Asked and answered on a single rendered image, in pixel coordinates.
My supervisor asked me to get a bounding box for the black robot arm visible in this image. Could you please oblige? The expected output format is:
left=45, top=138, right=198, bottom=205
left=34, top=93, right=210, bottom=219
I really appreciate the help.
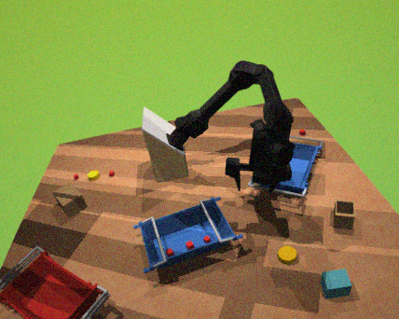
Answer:
left=166, top=61, right=296, bottom=186

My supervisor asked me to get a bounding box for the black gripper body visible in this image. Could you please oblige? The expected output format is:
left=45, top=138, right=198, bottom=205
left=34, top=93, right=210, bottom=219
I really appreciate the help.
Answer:
left=225, top=147, right=292, bottom=181

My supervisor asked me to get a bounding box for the blue plastic tray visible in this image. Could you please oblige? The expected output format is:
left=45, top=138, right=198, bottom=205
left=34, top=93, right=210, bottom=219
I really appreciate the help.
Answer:
left=133, top=197, right=243, bottom=273

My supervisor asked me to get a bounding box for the teal block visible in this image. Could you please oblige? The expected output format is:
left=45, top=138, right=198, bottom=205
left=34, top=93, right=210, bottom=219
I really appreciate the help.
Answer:
left=320, top=269, right=351, bottom=299

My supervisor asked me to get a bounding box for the yellow short cylinder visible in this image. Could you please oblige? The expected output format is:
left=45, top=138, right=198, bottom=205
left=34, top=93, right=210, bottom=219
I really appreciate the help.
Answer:
left=89, top=171, right=101, bottom=181
left=279, top=246, right=297, bottom=265

